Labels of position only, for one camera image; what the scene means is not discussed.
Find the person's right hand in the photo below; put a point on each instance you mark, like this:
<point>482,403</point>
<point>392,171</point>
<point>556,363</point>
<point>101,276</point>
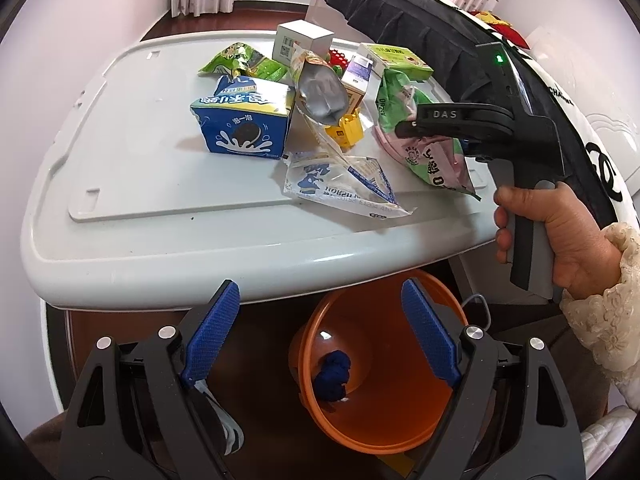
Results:
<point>586,263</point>

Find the red yellow pillow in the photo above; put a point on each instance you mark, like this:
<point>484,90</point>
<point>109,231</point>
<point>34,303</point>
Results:
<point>502,27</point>

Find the green pink snack bag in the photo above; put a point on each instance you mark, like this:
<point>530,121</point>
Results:
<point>439,162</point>

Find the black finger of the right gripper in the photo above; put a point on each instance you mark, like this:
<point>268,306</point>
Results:
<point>407,130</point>

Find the white cardboard box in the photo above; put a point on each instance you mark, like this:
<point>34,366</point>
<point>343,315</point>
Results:
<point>300,33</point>

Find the white striped slipper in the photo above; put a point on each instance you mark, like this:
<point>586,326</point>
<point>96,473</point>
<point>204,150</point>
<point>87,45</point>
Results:
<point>224,432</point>

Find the green cardboard box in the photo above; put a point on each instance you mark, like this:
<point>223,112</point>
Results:
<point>385,57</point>

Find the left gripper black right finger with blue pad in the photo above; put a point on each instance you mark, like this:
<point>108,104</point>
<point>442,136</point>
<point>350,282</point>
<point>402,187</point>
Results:
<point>509,415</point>

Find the bed with black skirt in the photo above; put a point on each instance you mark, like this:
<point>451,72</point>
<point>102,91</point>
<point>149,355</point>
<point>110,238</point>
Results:
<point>446,37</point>

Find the silver foil snack bag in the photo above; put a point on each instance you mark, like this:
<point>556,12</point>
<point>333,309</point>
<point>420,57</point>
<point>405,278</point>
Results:
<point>321,94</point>

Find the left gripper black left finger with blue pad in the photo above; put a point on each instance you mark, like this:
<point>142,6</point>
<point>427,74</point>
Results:
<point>132,413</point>

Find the white purple small carton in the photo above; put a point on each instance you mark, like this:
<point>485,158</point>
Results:
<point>356,80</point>

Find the blue crumpled item in bucket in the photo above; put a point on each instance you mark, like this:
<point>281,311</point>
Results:
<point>329,384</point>

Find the clear blue-print plastic wrapper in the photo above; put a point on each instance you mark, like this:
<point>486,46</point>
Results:
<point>326,176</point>

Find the grey plastic storage box lid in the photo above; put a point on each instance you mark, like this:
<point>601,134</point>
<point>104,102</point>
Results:
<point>129,209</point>

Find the green seaweed snack bag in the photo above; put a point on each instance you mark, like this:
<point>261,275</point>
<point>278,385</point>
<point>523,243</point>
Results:
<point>241,59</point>

